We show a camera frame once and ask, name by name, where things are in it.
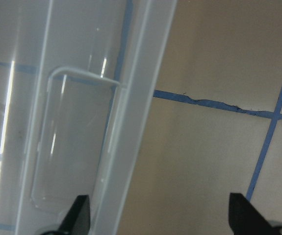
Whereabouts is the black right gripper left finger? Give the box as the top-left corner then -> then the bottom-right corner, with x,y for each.
57,195 -> 91,235

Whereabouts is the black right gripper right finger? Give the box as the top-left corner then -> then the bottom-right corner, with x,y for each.
229,193 -> 282,235

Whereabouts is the clear plastic box lid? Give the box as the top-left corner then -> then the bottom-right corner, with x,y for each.
0,0 -> 177,235

